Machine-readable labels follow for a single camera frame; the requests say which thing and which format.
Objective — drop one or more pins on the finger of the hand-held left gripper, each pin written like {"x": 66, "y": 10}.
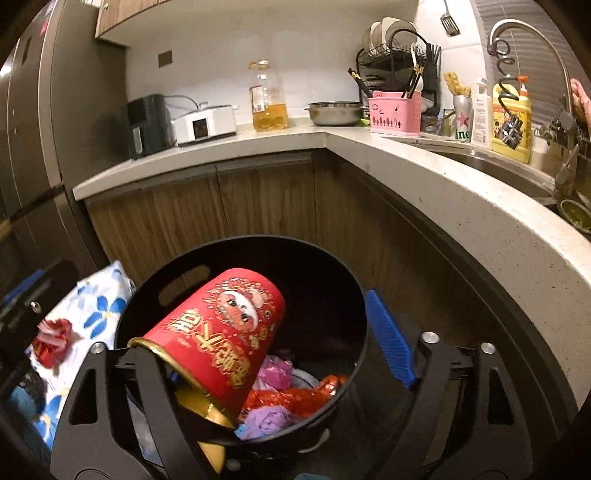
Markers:
{"x": 21, "y": 288}
{"x": 62, "y": 281}

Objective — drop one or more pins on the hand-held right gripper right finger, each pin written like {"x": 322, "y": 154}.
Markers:
{"x": 390, "y": 341}

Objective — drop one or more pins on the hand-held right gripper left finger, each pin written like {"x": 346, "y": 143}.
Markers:
{"x": 157, "y": 397}

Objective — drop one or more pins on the red foil wrapper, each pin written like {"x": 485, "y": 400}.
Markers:
{"x": 51, "y": 341}

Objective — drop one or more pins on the red paper cup gold rim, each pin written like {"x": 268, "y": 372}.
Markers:
{"x": 217, "y": 332}

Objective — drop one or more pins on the red plastic bag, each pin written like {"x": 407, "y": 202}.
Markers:
{"x": 295, "y": 397}

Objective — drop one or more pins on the small pink plastic bag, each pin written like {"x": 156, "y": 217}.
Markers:
{"x": 274, "y": 371}

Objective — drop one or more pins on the black trash bin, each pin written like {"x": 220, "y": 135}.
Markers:
{"x": 295, "y": 267}

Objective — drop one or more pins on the blue floral blanket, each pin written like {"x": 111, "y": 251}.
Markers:
{"x": 101, "y": 295}

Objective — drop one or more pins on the dark steel refrigerator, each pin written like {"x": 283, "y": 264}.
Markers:
{"x": 46, "y": 138}

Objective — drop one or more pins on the pale stone countertop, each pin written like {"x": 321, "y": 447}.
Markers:
{"x": 438, "y": 184}

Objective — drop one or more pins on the black air fryer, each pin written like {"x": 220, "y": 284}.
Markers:
{"x": 147, "y": 124}

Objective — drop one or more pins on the wooden lower cabinets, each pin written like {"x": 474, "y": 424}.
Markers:
{"x": 268, "y": 198}

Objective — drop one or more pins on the steel kitchen sink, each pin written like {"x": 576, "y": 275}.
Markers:
{"x": 498, "y": 170}

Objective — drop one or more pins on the white electric cooker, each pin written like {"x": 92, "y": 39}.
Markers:
{"x": 203, "y": 127}

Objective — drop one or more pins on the small green bowl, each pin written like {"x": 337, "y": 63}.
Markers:
{"x": 575, "y": 214}

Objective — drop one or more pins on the pink plastic basket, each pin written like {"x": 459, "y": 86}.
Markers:
{"x": 395, "y": 115}

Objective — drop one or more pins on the green drink can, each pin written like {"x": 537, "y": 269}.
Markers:
{"x": 462, "y": 120}

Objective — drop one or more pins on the steel mixing bowl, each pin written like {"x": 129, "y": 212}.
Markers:
{"x": 334, "y": 114}

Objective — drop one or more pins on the white pump bottle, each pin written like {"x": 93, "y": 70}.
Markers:
{"x": 481, "y": 115}

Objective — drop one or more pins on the yellow detergent bottle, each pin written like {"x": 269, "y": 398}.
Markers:
{"x": 524, "y": 120}

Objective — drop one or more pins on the clear oil bottle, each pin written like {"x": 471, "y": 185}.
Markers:
{"x": 268, "y": 106}

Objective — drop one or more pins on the yellow sponge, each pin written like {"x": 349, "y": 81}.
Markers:
{"x": 457, "y": 83}

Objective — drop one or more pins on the wooden upper cabinet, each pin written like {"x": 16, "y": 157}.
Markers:
{"x": 129, "y": 14}

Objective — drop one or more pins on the pink cloth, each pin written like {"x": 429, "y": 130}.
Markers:
{"x": 581, "y": 99}

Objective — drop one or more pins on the white dishes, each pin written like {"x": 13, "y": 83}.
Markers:
{"x": 388, "y": 32}

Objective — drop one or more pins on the grey window blinds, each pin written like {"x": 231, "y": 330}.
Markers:
{"x": 545, "y": 69}

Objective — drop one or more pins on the hanging slotted spatula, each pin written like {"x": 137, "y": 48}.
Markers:
{"x": 450, "y": 23}

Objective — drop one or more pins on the steel kitchen faucet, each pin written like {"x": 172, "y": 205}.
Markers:
{"x": 549, "y": 41}

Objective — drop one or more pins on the dark wall outlet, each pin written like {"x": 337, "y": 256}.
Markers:
{"x": 165, "y": 58}

